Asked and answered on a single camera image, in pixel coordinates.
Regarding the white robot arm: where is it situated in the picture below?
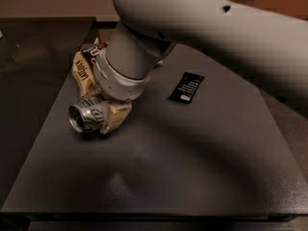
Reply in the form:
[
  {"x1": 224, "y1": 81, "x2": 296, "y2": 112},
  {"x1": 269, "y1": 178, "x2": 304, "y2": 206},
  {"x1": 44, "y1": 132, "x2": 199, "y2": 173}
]
[{"x1": 93, "y1": 0, "x2": 308, "y2": 115}]

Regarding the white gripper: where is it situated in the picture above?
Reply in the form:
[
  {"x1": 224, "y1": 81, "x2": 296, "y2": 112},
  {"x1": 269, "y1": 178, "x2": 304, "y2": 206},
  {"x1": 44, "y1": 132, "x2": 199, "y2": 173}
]
[{"x1": 93, "y1": 48, "x2": 150, "y2": 135}]

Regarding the brown cream chip bag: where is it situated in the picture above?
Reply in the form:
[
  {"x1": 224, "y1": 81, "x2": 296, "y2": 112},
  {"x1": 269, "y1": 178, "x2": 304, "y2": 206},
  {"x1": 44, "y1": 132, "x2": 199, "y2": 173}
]
[{"x1": 71, "y1": 39, "x2": 109, "y2": 98}]

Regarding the silver green 7up can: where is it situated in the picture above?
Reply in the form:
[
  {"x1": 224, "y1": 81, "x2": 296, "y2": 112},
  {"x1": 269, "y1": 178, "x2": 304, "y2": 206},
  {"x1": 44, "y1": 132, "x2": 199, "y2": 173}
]
[{"x1": 68, "y1": 95, "x2": 106, "y2": 133}]

